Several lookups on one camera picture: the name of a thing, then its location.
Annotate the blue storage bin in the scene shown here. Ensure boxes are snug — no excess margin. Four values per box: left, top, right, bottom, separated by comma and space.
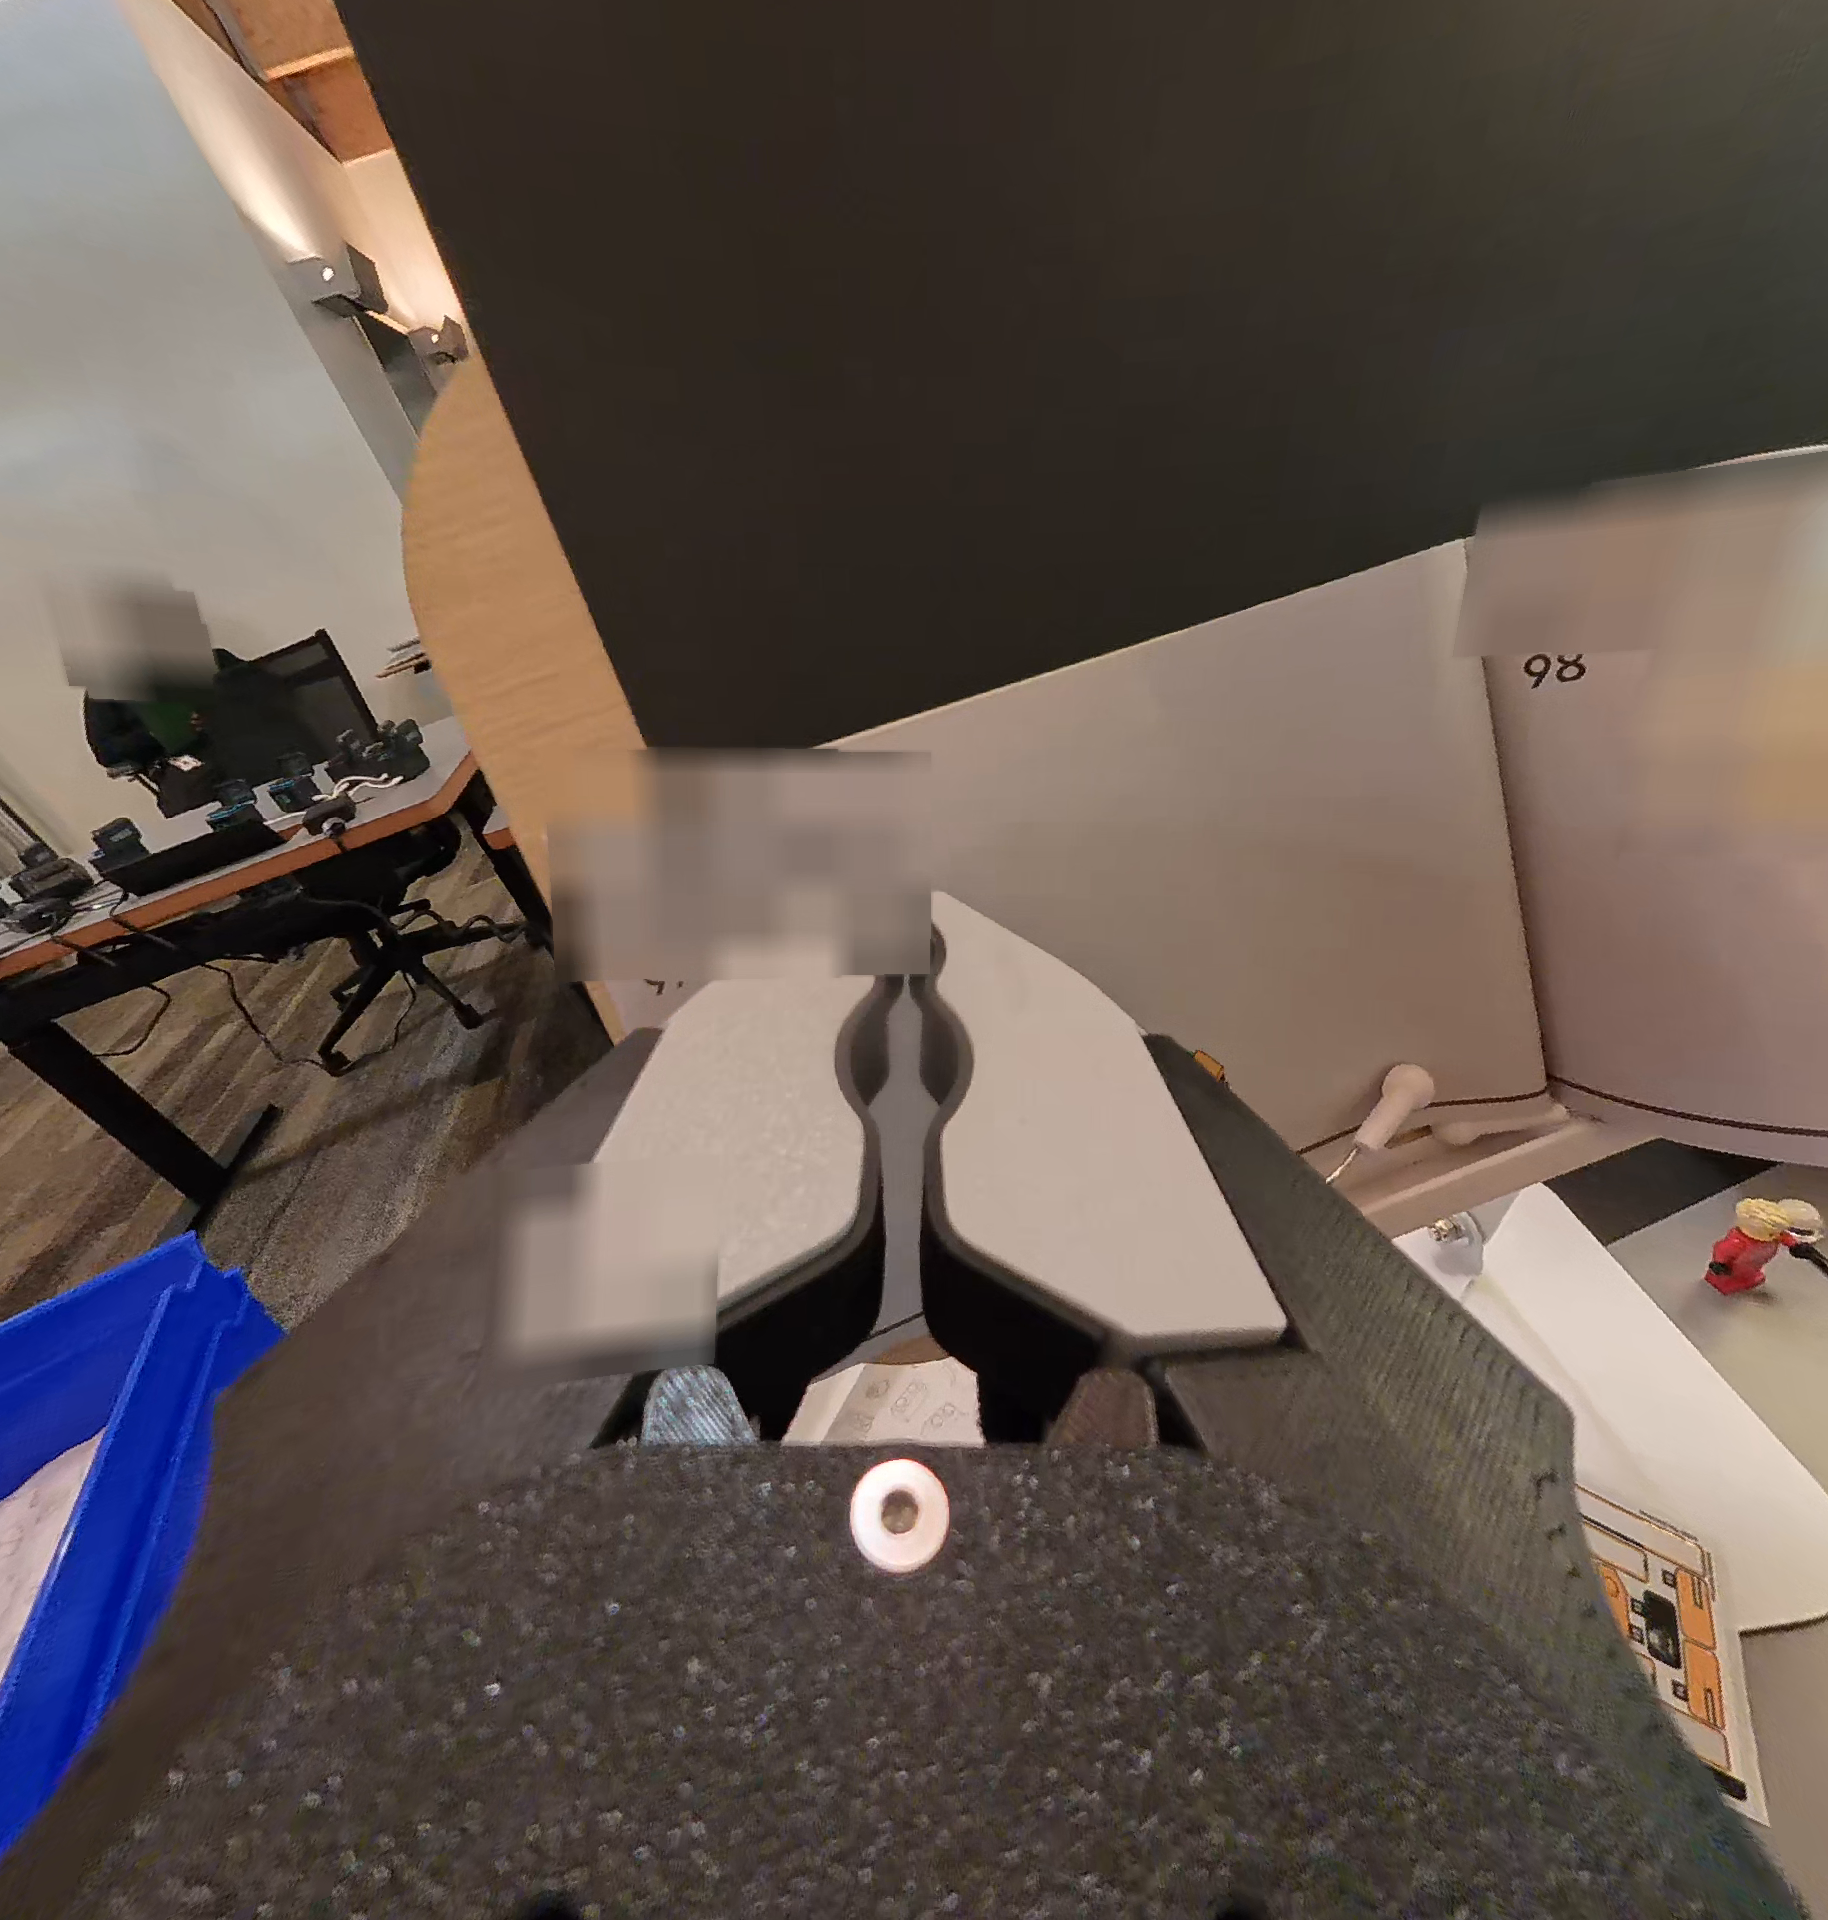
0, 1229, 289, 1863

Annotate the black panel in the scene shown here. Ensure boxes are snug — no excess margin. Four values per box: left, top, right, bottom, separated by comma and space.
333, 0, 1828, 753

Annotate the wooden stand board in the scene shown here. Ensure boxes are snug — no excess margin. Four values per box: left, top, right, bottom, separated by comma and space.
399, 358, 665, 1040

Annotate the lego instruction booklet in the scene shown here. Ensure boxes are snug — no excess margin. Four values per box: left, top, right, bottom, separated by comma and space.
1571, 1473, 1775, 1828

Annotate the black office chair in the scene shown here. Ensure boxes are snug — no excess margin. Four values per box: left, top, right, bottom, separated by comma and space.
206, 628, 530, 1080

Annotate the row of black devices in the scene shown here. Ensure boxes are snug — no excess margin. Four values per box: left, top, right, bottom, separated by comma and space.
0, 718, 440, 933

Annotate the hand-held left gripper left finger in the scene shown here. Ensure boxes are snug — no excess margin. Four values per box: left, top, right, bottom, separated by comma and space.
592, 974, 894, 1441

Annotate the white wire clip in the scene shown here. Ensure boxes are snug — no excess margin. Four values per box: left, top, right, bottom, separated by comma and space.
1302, 1061, 1440, 1190

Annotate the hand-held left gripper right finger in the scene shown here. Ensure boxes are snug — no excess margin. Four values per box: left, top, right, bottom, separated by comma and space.
921, 891, 1291, 1441

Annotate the red lego minifigure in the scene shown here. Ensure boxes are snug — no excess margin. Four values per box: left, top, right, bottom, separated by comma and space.
1698, 1191, 1827, 1299

